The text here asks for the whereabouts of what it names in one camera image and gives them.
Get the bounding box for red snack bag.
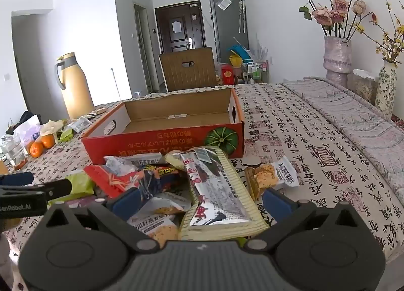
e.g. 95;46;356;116
84;165;145;198

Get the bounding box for white cracker snack packet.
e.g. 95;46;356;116
244;156;299;200

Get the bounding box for green nut bar packet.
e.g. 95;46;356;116
48;171;95;205

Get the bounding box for long striped snack pack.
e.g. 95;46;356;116
164;146;269;241

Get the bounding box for orange fruit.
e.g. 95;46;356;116
41;135;56;149
30;141;44;158

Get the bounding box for cream crumpled bag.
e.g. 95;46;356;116
40;120;64;144

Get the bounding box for grey folded table runner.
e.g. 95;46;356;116
283;77;404;201

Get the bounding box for red cardboard snack box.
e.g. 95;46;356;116
82;87;244;165

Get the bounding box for yellow thermos jug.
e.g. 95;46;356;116
55;52;94;119

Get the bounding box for floral white vase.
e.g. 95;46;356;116
374;61;398;119

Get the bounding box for wooden chair back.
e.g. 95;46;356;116
159;48;217;91

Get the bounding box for pink textured vase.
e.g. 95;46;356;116
323;36;353;87

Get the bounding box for dark front door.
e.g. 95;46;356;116
155;1;206;54

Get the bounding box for dried pink roses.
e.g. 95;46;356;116
298;0;370;41

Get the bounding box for grey refrigerator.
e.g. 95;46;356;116
210;0;249;63

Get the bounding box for wire storage rack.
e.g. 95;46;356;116
242;60;270;84

